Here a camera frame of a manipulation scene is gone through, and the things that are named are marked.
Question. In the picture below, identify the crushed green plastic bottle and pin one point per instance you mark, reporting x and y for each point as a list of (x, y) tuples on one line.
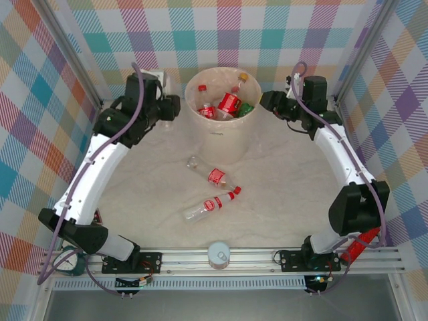
[(246, 109)]

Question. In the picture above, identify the yellow cap bottle red label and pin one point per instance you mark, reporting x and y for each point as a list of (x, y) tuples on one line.
[(229, 102)]

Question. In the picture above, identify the cream plastic waste bin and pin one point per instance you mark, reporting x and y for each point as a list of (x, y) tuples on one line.
[(222, 143)]

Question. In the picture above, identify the red cap bottle brown residue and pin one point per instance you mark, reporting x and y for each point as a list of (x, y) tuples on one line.
[(216, 176)]

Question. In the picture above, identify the clear bottle red white label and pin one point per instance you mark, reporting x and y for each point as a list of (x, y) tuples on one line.
[(210, 204)]

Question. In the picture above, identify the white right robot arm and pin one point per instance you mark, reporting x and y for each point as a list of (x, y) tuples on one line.
[(341, 157)]

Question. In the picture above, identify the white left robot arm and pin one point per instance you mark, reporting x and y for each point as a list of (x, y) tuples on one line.
[(90, 177)]

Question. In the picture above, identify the red black triangular badge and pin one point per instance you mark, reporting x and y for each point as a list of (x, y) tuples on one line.
[(98, 217)]

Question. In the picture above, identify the red glitter tube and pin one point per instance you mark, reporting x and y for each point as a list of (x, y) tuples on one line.
[(359, 245)]

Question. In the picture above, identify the green alarm clock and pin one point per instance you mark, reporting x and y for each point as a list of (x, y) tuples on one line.
[(68, 264)]

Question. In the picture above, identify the power connector with green light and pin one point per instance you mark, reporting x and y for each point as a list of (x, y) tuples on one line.
[(317, 279), (140, 282)]

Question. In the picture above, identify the aluminium corner frame post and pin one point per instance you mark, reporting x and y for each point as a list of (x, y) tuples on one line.
[(77, 53), (362, 50)]

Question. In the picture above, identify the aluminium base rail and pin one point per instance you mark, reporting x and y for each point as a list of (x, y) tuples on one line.
[(187, 259)]

